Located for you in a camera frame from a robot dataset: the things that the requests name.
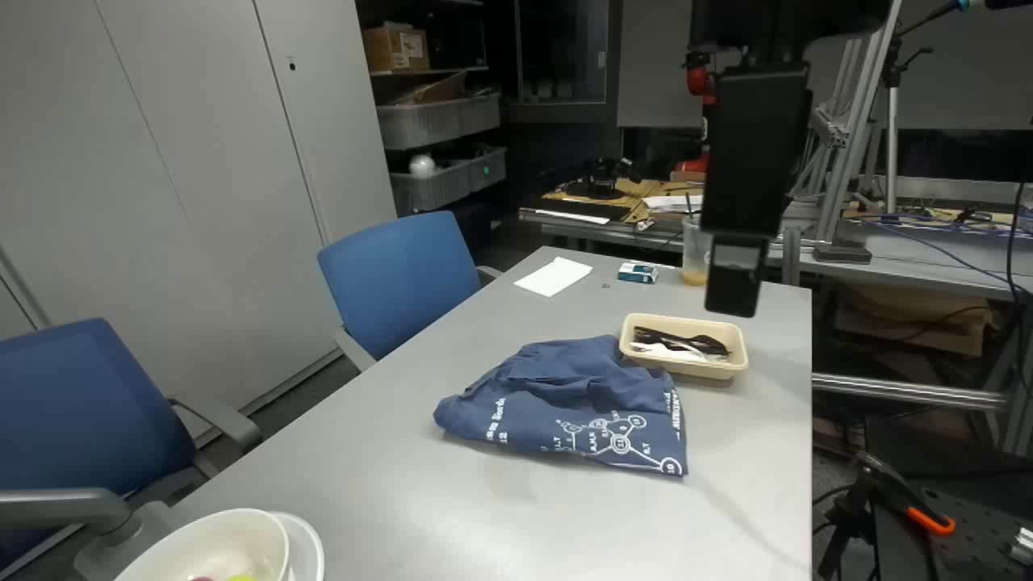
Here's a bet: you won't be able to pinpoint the white bowl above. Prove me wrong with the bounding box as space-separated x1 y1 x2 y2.
111 508 295 581

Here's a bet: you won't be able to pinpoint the clear plastic cup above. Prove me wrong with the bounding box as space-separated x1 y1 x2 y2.
682 212 715 290

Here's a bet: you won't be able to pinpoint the white paper sheet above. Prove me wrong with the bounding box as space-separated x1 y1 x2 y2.
511 254 597 299

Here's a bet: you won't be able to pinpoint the red and black device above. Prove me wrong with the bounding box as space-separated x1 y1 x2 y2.
682 46 724 111

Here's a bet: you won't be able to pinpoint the grey cabinet doors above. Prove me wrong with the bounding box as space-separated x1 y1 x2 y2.
0 0 400 414

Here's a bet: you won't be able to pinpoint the white plate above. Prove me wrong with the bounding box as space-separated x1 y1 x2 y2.
271 509 329 581

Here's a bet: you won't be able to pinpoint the black plastic utensil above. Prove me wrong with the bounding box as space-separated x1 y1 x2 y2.
630 321 731 360

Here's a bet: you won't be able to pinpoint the grey chair armrest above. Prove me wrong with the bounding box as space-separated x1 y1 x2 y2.
0 483 164 581

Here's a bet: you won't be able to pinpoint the blue printed t-shirt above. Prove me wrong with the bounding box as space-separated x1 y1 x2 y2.
431 335 690 482

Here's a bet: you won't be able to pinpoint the black perforated breadboard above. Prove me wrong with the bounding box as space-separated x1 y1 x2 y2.
868 486 1033 581

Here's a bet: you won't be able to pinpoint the grey metal side table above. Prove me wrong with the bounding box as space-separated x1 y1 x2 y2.
516 198 1033 302

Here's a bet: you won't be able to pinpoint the aluminium table rail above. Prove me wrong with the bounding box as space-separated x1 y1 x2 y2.
809 369 1012 414

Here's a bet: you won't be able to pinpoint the aluminium frame stand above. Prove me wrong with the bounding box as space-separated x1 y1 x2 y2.
801 0 908 264

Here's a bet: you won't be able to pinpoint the grey metal post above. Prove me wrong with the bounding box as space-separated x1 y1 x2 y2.
782 218 803 286

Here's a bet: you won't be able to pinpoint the tall black box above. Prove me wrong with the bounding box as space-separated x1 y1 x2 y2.
701 60 814 241

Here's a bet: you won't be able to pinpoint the brown cardboard box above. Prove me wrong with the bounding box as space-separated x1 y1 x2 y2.
832 283 1005 363

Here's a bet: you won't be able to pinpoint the cardboard box on shelf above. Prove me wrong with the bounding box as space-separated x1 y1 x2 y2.
360 22 431 78

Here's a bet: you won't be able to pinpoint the silver metal post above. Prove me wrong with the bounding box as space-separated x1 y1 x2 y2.
1006 524 1033 571

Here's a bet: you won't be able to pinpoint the beige plastic tray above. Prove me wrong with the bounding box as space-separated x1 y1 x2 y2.
615 309 751 387

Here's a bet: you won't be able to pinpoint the orange-handled black clamp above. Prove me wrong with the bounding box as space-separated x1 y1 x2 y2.
849 447 960 542

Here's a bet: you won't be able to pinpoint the blue office chair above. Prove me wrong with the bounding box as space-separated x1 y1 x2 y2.
0 317 265 574
312 211 504 374

